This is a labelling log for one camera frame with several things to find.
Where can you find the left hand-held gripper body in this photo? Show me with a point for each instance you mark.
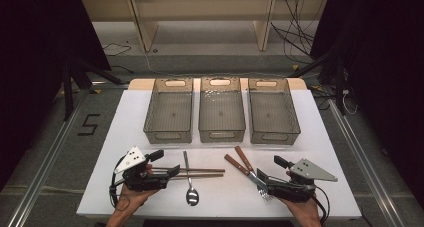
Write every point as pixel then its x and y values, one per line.
pixel 133 160

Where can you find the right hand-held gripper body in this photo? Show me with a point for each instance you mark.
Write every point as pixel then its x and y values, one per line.
pixel 310 173

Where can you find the silver metal spoon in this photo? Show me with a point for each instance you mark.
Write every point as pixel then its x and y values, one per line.
pixel 192 196

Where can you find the smoky clear plastic bin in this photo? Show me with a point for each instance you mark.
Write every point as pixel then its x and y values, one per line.
pixel 169 113
pixel 221 113
pixel 273 115

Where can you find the person's right hand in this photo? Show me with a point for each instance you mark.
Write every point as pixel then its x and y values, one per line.
pixel 301 208

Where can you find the person's left hand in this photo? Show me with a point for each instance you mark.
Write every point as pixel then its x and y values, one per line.
pixel 131 198

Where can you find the yellow tape piece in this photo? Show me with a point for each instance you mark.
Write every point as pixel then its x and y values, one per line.
pixel 295 67
pixel 96 91
pixel 316 87

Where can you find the black metal stand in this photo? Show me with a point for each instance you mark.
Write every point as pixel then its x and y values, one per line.
pixel 68 93
pixel 339 83

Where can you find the black curtain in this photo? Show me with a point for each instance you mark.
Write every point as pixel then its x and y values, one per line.
pixel 30 70
pixel 393 70

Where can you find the light wooden shelf unit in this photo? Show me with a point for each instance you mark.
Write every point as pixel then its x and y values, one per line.
pixel 146 20

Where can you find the metal floor rail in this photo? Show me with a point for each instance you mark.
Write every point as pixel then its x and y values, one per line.
pixel 363 157
pixel 50 157

